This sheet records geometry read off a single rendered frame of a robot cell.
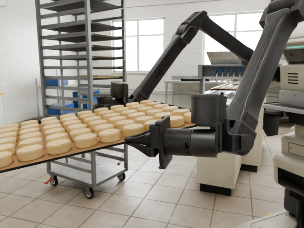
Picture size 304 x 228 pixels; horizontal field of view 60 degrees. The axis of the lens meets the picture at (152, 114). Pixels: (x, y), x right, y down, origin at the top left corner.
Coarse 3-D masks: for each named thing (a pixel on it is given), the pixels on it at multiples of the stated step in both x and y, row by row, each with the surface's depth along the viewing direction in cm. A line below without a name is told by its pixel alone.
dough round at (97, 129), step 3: (108, 123) 68; (96, 126) 67; (99, 126) 67; (102, 126) 66; (105, 126) 66; (108, 126) 66; (111, 126) 65; (96, 129) 65; (99, 129) 64; (102, 129) 64; (105, 129) 64; (96, 132) 65; (99, 132) 64
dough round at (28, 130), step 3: (24, 129) 72; (27, 129) 72; (30, 129) 71; (33, 129) 71; (36, 129) 70; (21, 132) 69; (24, 132) 69; (27, 132) 69; (30, 132) 69; (33, 132) 69; (39, 132) 71; (21, 135) 69
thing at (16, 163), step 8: (40, 128) 80; (144, 128) 68; (72, 144) 61; (96, 144) 59; (104, 144) 58; (72, 152) 55; (16, 160) 54; (40, 160) 52; (0, 168) 50; (8, 168) 50
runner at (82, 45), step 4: (64, 44) 225; (68, 44) 222; (72, 44) 220; (76, 44) 217; (80, 44) 215; (84, 44) 213; (44, 48) 240; (48, 48) 237; (52, 48) 234; (56, 48) 232; (60, 48) 232
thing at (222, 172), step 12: (228, 156) 229; (240, 156) 269; (204, 168) 240; (216, 168) 235; (228, 168) 231; (204, 180) 242; (216, 180) 237; (228, 180) 232; (216, 192) 242; (228, 192) 237
